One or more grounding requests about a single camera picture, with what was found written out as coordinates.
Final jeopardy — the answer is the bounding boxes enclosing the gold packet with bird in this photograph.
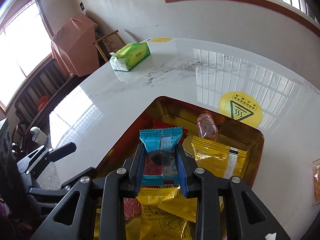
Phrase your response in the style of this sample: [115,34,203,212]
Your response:
[125,187,197,239]

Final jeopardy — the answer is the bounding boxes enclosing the cyan small snack packet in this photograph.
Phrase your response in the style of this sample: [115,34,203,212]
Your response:
[139,127,183,187]

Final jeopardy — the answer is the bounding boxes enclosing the side window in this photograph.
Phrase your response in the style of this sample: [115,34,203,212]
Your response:
[1,0,53,114]

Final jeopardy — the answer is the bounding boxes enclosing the pink red cake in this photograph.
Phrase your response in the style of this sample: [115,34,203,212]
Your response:
[197,113,218,141]

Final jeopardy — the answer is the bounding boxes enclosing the pink patterned snack block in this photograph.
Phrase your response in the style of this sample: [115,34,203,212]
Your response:
[124,198,142,220]

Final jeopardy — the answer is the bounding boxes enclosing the round yellow warning sticker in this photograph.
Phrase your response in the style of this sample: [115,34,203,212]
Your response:
[218,91,263,127]

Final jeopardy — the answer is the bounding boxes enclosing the gold packet with silver strip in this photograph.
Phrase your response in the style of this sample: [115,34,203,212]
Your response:
[191,136,248,179]

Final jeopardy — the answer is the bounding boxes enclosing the pink covered cabinet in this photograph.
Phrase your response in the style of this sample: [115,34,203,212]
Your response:
[51,14,100,77]

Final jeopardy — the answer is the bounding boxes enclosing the green tissue pack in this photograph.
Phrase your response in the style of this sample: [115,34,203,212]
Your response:
[109,42,151,72]

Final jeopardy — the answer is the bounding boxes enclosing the clear bag orange crackers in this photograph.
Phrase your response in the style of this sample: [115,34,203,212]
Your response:
[312,159,320,206]

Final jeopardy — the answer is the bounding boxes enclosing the red snack packet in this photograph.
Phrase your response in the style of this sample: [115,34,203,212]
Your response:
[139,120,188,178]

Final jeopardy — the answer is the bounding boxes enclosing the dark wooden bench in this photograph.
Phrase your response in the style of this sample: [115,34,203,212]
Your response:
[11,56,87,153]

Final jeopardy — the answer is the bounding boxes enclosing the gold red tin box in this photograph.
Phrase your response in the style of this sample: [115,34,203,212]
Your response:
[93,95,265,240]

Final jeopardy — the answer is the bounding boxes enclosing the small bamboo chair left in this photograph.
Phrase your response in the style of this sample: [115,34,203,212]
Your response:
[92,30,126,62]

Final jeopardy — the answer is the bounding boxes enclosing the yellow edge sticker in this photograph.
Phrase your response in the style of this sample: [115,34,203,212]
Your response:
[147,37,172,43]

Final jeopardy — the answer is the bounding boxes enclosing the wall switch plate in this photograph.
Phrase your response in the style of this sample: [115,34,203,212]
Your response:
[80,2,85,11]

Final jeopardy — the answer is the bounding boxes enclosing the white handheld device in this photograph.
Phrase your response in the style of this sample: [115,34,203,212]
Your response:
[30,126,47,145]

